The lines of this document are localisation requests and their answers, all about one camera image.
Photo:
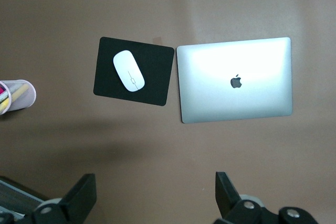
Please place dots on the black mesh desk tray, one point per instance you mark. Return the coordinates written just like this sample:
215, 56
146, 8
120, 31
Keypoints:
15, 192

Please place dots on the silver laptop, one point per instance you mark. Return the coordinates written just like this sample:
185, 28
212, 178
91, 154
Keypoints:
210, 98

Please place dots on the pink highlighter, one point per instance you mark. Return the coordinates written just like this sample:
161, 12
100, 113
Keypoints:
2, 89

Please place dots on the white computer mouse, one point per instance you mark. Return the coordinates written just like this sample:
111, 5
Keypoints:
128, 72

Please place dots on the black mouse pad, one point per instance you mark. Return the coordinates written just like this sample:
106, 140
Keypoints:
157, 90

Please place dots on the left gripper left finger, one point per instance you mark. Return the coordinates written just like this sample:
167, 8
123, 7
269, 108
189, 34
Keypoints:
78, 197

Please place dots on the pink mesh pen cup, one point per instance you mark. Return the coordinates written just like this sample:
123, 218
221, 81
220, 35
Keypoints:
30, 95

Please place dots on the beige pencil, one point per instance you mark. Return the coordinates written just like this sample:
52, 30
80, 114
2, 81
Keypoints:
21, 91

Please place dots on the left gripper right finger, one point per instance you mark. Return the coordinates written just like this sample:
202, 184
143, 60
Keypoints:
228, 197

